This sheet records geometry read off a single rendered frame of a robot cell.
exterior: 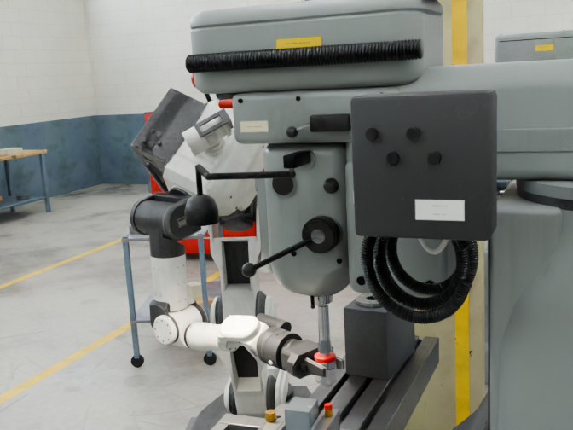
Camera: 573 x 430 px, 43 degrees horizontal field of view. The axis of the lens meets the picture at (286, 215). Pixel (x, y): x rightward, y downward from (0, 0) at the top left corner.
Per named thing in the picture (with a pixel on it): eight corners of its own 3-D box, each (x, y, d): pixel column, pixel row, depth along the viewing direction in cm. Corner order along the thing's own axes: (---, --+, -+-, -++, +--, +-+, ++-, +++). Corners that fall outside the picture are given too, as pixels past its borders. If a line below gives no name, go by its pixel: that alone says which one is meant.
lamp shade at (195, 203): (183, 221, 158) (181, 193, 157) (217, 217, 160) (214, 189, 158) (187, 227, 151) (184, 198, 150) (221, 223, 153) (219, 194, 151)
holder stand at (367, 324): (345, 374, 194) (342, 302, 190) (375, 345, 213) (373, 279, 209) (388, 381, 188) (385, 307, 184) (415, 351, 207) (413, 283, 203)
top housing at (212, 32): (183, 95, 144) (176, 11, 140) (242, 90, 167) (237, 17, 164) (419, 84, 125) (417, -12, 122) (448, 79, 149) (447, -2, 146)
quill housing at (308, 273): (261, 299, 149) (251, 143, 143) (298, 272, 168) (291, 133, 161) (350, 306, 142) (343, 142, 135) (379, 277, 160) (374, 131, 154)
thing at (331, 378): (310, 380, 159) (309, 359, 158) (325, 374, 162) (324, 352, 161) (327, 386, 155) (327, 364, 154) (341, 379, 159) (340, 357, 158)
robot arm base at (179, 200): (142, 246, 194) (122, 214, 188) (171, 215, 201) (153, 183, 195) (182, 253, 185) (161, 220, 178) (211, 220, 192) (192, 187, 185)
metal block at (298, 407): (286, 437, 146) (284, 409, 144) (295, 422, 151) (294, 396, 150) (309, 440, 144) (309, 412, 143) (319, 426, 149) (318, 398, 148)
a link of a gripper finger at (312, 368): (327, 379, 155) (306, 371, 159) (326, 364, 154) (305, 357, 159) (321, 381, 154) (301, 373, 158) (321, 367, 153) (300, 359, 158)
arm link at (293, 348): (292, 350, 156) (256, 336, 164) (294, 392, 158) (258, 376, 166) (332, 334, 164) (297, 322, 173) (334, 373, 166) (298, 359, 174)
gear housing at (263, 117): (231, 145, 143) (228, 93, 141) (280, 132, 164) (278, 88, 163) (399, 142, 129) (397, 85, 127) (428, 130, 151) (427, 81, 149)
